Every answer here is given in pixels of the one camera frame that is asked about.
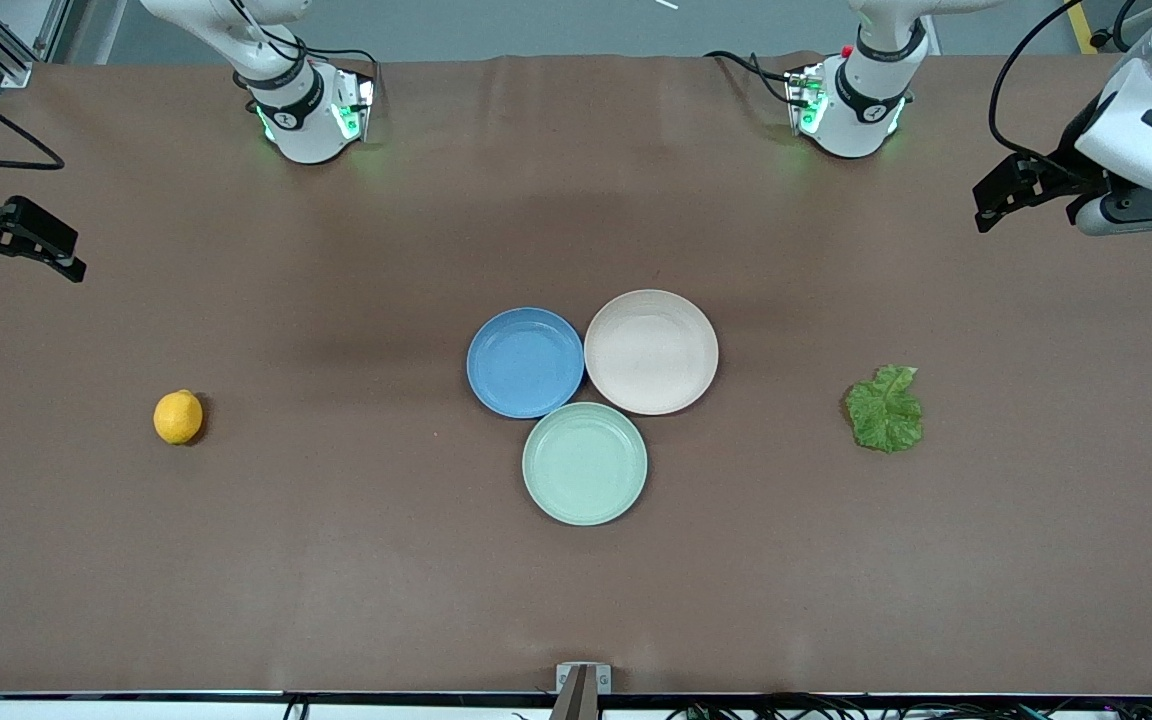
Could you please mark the blue plate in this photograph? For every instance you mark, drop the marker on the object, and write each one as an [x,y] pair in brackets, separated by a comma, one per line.
[526,362]

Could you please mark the yellow lemon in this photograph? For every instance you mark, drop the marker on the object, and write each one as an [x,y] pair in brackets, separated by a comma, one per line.
[178,417]

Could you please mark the brown table cover mat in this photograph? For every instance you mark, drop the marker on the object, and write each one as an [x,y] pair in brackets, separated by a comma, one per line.
[236,550]

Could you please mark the white table edge rail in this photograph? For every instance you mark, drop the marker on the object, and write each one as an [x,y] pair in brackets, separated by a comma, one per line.
[86,711]

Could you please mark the green lettuce leaf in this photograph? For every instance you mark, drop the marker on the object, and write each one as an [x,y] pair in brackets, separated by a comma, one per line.
[884,412]

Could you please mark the pale green plate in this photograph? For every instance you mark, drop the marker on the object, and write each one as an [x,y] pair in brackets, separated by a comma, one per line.
[584,465]

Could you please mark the beige pink plate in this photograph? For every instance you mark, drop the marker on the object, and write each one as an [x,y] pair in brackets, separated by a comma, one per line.
[651,352]

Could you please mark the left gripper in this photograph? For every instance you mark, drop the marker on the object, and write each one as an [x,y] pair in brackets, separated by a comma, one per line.
[1059,172]

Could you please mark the metal table edge bracket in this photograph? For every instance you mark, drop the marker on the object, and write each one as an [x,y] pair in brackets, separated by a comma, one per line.
[582,685]

